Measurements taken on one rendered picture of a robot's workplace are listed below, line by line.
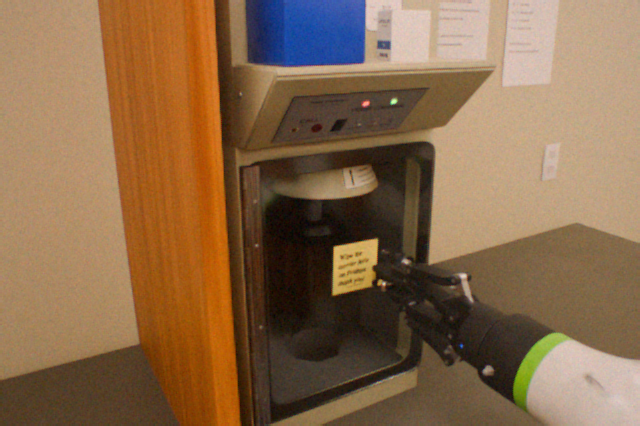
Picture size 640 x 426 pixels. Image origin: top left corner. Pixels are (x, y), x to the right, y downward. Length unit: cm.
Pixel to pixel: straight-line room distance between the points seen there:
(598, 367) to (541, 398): 6
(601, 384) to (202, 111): 45
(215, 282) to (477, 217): 113
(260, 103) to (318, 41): 9
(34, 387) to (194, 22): 78
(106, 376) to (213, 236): 57
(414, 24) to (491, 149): 95
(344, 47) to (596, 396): 42
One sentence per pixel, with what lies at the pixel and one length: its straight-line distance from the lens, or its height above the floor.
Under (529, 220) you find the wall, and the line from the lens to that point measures 183.
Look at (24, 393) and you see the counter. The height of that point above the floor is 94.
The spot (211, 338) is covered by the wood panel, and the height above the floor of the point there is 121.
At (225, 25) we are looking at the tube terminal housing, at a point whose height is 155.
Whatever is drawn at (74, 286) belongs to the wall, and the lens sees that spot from 114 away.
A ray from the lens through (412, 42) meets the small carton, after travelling 69.
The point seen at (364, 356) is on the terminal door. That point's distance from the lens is 89.
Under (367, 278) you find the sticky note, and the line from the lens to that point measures 82.
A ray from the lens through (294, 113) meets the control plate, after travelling 62.
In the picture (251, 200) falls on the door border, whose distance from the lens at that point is 68.
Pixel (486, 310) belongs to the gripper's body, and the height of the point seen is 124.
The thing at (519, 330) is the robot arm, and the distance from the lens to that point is 62.
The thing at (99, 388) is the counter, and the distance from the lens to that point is 108.
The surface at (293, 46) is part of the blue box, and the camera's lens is 57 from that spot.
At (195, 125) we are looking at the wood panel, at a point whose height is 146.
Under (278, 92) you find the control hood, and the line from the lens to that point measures 58.
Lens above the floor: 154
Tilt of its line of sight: 19 degrees down
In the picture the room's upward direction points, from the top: straight up
